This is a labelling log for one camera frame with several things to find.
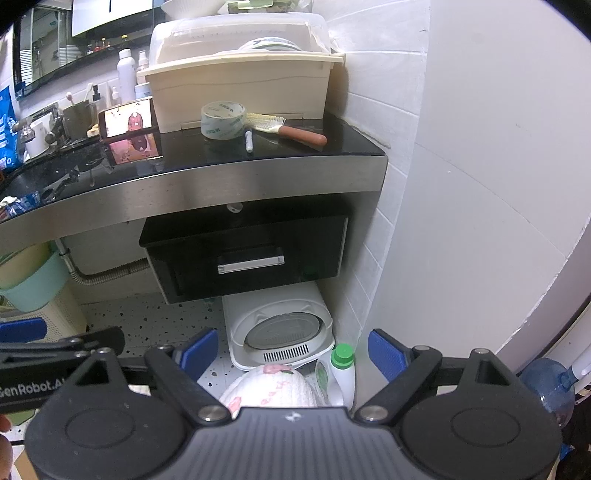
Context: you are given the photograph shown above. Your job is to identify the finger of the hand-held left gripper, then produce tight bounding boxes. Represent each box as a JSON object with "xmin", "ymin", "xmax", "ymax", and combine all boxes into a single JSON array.
[
  {"xmin": 0, "ymin": 326, "xmax": 126, "ymax": 367},
  {"xmin": 0, "ymin": 318, "xmax": 48, "ymax": 344}
]

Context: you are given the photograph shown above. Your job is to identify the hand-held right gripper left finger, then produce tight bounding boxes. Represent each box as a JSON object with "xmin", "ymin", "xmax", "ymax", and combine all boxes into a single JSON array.
[{"xmin": 69, "ymin": 329, "xmax": 232, "ymax": 425}]

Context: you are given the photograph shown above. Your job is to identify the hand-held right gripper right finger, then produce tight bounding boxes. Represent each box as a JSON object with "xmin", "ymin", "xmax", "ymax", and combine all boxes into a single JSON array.
[{"xmin": 353, "ymin": 329, "xmax": 518, "ymax": 425}]

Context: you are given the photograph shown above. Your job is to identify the black drawer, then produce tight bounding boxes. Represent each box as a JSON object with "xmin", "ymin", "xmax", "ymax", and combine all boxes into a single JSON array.
[{"xmin": 139, "ymin": 213, "xmax": 350, "ymax": 304}]

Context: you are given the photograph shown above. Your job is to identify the white laundry basket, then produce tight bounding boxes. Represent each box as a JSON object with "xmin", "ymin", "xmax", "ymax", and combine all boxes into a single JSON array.
[{"xmin": 0, "ymin": 286, "xmax": 88, "ymax": 344}]

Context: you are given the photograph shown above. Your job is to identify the green plastic basin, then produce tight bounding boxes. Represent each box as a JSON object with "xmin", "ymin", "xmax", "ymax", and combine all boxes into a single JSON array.
[{"xmin": 0, "ymin": 251, "xmax": 70, "ymax": 311}]

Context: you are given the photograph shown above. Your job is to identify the white bottle with green cap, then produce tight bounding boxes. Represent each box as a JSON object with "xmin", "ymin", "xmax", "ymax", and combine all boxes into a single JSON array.
[{"xmin": 329, "ymin": 343, "xmax": 356, "ymax": 409}]

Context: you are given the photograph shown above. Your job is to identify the beige plastic basin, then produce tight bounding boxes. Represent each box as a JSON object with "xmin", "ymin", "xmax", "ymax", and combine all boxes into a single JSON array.
[{"xmin": 0, "ymin": 242, "xmax": 51, "ymax": 291}]

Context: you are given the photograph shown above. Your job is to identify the white litter box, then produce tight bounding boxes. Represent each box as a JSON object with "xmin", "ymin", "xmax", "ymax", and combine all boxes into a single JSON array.
[{"xmin": 222, "ymin": 281, "xmax": 335, "ymax": 372}]

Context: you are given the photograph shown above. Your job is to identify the blue water jug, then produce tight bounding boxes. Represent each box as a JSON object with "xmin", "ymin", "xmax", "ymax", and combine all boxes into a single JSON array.
[{"xmin": 519, "ymin": 357, "xmax": 578, "ymax": 428}]

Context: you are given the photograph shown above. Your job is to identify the black counter with steel edge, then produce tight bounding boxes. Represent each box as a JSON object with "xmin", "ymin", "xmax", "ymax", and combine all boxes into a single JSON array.
[{"xmin": 0, "ymin": 111, "xmax": 389, "ymax": 252}]

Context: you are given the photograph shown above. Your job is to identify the white cup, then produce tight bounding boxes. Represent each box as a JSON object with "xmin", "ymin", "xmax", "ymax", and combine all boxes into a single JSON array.
[{"xmin": 23, "ymin": 134, "xmax": 49, "ymax": 158}]

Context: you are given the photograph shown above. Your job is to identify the blue packet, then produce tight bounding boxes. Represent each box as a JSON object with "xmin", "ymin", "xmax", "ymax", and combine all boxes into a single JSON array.
[{"xmin": 0, "ymin": 85, "xmax": 21, "ymax": 169}]

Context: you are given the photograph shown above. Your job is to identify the chrome faucet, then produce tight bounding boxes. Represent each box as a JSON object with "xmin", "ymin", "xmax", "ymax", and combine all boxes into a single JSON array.
[{"xmin": 14, "ymin": 104, "xmax": 65, "ymax": 146}]

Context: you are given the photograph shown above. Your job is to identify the metal cup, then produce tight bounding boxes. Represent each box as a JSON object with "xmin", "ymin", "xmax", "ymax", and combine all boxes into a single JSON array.
[{"xmin": 62, "ymin": 100, "xmax": 100, "ymax": 139}]

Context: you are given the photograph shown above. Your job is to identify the clear tape roll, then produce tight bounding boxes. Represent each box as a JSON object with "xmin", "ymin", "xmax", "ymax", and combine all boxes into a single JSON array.
[{"xmin": 200, "ymin": 100, "xmax": 247, "ymax": 140}]

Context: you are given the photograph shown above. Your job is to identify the smartphone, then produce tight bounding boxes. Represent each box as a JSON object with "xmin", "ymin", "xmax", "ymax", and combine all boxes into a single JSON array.
[{"xmin": 98, "ymin": 97, "xmax": 160, "ymax": 138}]

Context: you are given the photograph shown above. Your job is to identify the tall white bottle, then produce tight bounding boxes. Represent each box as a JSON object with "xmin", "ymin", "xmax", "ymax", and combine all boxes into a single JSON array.
[{"xmin": 116, "ymin": 47, "xmax": 136, "ymax": 104}]

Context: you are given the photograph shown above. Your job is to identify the beige dish rack with lid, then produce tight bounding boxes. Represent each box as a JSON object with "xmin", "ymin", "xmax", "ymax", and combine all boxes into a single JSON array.
[{"xmin": 137, "ymin": 10, "xmax": 346, "ymax": 134}]

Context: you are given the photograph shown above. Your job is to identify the white spray bottle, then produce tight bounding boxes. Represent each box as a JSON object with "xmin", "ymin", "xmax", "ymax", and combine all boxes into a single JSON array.
[{"xmin": 135, "ymin": 50, "xmax": 151, "ymax": 86}]

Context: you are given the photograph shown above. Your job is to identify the white plate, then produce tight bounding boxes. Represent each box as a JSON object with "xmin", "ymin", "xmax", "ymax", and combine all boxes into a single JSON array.
[{"xmin": 238, "ymin": 37, "xmax": 301, "ymax": 52}]

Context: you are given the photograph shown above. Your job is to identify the white bowl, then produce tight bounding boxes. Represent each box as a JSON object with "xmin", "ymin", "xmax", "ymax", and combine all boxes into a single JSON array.
[{"xmin": 159, "ymin": 0, "xmax": 236, "ymax": 20}]

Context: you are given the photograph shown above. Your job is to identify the metal flexible hose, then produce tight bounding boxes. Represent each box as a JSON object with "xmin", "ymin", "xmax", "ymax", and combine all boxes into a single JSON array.
[{"xmin": 55, "ymin": 237, "xmax": 153, "ymax": 282}]

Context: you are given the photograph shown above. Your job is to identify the white mop handle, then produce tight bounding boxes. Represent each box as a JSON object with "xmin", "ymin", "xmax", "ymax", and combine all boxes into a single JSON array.
[{"xmin": 558, "ymin": 342, "xmax": 591, "ymax": 393}]

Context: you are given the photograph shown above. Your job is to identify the hairbrush with brown handle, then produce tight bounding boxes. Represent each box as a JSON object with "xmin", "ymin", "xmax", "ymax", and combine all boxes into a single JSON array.
[{"xmin": 245, "ymin": 112, "xmax": 328, "ymax": 149}]

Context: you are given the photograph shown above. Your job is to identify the wall mirror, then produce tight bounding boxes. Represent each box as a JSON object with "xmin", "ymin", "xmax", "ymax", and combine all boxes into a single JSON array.
[{"xmin": 13, "ymin": 0, "xmax": 155, "ymax": 97}]

